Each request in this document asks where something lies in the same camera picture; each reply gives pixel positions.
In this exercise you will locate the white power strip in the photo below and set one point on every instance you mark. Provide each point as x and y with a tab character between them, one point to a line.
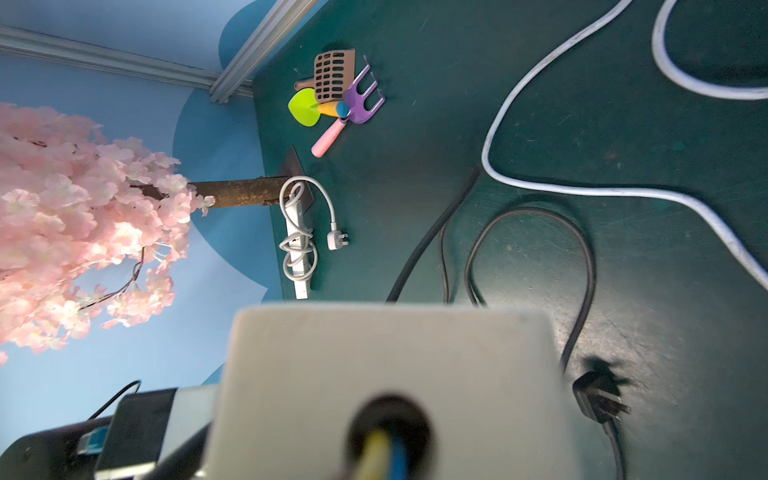
299	261

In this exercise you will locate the beige red socket power strip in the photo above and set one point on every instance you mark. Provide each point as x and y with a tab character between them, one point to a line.
304	382

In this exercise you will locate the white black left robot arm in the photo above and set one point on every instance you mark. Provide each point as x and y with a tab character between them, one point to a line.
157	434

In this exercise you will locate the purple pink toy rake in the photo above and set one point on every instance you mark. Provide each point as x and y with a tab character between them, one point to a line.
358	113

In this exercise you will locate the green yellow toy trowel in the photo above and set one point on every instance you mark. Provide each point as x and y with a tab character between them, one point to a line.
306	110

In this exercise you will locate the brown artificial tree trunk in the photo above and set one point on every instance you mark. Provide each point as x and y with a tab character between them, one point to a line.
264	191

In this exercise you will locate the brown slotted toy scoop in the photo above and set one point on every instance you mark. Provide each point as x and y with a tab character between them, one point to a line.
333	72

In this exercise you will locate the pink blossom artificial tree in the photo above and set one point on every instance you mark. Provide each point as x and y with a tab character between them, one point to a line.
89	226

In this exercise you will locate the horizontal aluminium frame rail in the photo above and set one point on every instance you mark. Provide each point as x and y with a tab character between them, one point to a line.
279	21

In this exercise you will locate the left vertical aluminium post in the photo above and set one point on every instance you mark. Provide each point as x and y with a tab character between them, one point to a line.
38	46

